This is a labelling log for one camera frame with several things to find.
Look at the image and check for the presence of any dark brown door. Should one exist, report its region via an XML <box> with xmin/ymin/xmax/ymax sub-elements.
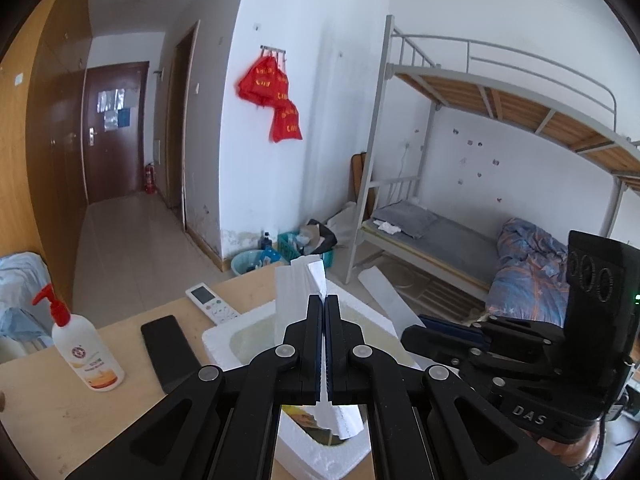
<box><xmin>82</xmin><ymin>61</ymin><xmax>150</xmax><ymax>206</ymax></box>

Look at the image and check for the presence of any metal bunk bed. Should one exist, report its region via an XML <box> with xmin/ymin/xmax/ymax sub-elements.
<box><xmin>347</xmin><ymin>15</ymin><xmax>640</xmax><ymax>311</ymax></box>

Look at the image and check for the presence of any grey mattress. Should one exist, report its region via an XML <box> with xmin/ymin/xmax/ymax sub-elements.
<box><xmin>362</xmin><ymin>210</ymin><xmax>506</xmax><ymax>291</ymax></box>

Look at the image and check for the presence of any white plastic bag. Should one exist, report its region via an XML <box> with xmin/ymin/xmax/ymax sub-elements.
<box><xmin>327</xmin><ymin>201</ymin><xmax>360</xmax><ymax>248</ymax></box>

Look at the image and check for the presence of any white foam box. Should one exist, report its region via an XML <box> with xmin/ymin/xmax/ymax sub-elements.
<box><xmin>201</xmin><ymin>280</ymin><xmax>426</xmax><ymax>480</ymax></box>

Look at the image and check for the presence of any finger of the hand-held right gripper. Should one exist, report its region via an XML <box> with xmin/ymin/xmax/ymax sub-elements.
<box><xmin>401</xmin><ymin>324</ymin><xmax>531</xmax><ymax>391</ymax></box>
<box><xmin>416</xmin><ymin>314</ymin><xmax>566</xmax><ymax>356</ymax></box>

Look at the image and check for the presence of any black smartphone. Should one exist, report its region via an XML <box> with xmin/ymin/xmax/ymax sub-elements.
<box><xmin>140</xmin><ymin>315</ymin><xmax>203</xmax><ymax>395</ymax></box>

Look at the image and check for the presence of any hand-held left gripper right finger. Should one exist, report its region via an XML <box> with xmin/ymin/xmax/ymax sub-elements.
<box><xmin>325</xmin><ymin>294</ymin><xmax>578</xmax><ymax>480</ymax></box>

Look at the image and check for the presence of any green plastic basket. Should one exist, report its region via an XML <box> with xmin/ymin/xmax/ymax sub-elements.
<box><xmin>277</xmin><ymin>231</ymin><xmax>335</xmax><ymax>268</ymax></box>

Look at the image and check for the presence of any white tissue paper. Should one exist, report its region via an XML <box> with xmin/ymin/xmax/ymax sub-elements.
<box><xmin>274</xmin><ymin>255</ymin><xmax>366</xmax><ymax>441</ymax></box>

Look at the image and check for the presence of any brown side door frame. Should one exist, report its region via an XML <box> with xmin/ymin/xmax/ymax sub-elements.
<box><xmin>165</xmin><ymin>20</ymin><xmax>201</xmax><ymax>233</ymax></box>

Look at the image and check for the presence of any white flat panel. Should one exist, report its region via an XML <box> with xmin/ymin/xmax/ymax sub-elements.
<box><xmin>357</xmin><ymin>266</ymin><xmax>425</xmax><ymax>328</ymax></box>

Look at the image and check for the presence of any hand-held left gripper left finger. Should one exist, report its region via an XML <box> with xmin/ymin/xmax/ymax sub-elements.
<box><xmin>65</xmin><ymin>294</ymin><xmax>326</xmax><ymax>480</ymax></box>

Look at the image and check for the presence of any silver door notice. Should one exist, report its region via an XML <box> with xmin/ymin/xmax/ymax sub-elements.
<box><xmin>96</xmin><ymin>89</ymin><xmax>126</xmax><ymax>112</ymax></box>

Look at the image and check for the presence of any white remote control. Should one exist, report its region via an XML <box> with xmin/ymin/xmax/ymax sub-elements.
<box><xmin>185</xmin><ymin>283</ymin><xmax>241</xmax><ymax>326</ymax></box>

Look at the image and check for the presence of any pale blue cloth pile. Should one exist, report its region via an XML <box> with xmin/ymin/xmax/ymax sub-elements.
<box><xmin>0</xmin><ymin>252</ymin><xmax>56</xmax><ymax>363</ymax></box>

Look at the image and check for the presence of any wooden wardrobe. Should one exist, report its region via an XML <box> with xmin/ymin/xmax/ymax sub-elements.
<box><xmin>0</xmin><ymin>0</ymin><xmax>91</xmax><ymax>261</ymax></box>

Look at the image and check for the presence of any black bag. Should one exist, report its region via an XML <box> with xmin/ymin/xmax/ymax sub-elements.
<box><xmin>300</xmin><ymin>218</ymin><xmax>338</xmax><ymax>256</ymax></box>

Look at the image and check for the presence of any blue patterned quilt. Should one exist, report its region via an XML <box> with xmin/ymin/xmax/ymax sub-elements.
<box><xmin>484</xmin><ymin>217</ymin><xmax>573</xmax><ymax>328</ymax></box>

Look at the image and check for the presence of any red drawstring bag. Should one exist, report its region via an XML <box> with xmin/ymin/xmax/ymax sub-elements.
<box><xmin>237</xmin><ymin>57</ymin><xmax>273</xmax><ymax>106</ymax></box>
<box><xmin>265</xmin><ymin>62</ymin><xmax>290</xmax><ymax>106</ymax></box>
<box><xmin>270</xmin><ymin>100</ymin><xmax>303</xmax><ymax>143</ymax></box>

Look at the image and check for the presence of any grey pillow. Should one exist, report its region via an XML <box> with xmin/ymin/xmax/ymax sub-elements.
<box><xmin>372</xmin><ymin>200</ymin><xmax>438</xmax><ymax>240</ymax></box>

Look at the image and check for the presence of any wooden board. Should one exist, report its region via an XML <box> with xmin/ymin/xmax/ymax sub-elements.
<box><xmin>350</xmin><ymin>152</ymin><xmax>375</xmax><ymax>218</ymax></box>

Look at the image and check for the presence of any blue plastic basin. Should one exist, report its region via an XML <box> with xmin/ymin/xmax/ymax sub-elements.
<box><xmin>231</xmin><ymin>250</ymin><xmax>291</xmax><ymax>277</ymax></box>

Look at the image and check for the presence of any white lotion pump bottle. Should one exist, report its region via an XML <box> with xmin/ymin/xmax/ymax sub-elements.
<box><xmin>31</xmin><ymin>284</ymin><xmax>125</xmax><ymax>392</ymax></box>

